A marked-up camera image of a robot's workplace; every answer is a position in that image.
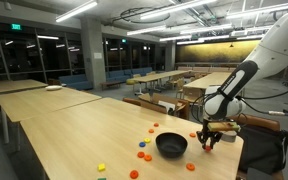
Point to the light wooden table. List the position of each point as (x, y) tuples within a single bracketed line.
[(10, 86), (44, 101)]

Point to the black bag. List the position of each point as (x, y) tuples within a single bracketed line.
[(264, 146)]

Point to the wooden bench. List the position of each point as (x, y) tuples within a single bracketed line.
[(110, 84)]

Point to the blue disc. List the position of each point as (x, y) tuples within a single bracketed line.
[(142, 144)]

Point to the red-orange disc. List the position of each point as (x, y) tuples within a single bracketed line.
[(156, 124), (134, 174), (208, 149), (140, 154)]

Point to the yellow cube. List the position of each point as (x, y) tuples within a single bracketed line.
[(101, 167)]

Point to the black bowl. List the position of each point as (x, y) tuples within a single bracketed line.
[(171, 146)]

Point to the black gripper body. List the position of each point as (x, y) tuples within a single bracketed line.
[(205, 126)]

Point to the white paper notice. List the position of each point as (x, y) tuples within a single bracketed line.
[(98, 55)]

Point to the orange disc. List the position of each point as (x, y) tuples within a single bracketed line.
[(190, 166), (147, 157), (192, 134), (151, 130)]

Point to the green exit sign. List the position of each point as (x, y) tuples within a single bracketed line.
[(16, 26)]

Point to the white plate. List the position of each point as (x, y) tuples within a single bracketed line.
[(54, 88)]

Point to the brown wooden armchair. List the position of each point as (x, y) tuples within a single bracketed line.
[(184, 111)]

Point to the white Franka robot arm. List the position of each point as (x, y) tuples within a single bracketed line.
[(277, 43)]

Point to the blue sofa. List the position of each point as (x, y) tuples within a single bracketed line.
[(75, 81), (127, 74)]

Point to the tan wrist camera mount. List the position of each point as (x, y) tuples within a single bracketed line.
[(222, 126)]

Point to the yellow pouf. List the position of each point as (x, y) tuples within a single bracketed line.
[(131, 81)]

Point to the small green sign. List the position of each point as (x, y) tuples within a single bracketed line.
[(124, 41)]

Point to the wooden background chair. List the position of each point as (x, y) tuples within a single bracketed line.
[(180, 87), (192, 98)]

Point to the concrete pillar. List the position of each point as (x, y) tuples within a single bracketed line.
[(170, 56), (93, 66)]

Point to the green cube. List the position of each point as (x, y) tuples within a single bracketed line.
[(101, 179)]

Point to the yellow disc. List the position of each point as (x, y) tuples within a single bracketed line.
[(147, 140)]

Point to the white paper sheet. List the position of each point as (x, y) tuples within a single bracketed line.
[(167, 106)]

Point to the long wooden table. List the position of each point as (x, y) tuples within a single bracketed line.
[(160, 76), (207, 80)]

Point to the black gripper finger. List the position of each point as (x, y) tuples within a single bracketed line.
[(216, 138), (202, 140)]

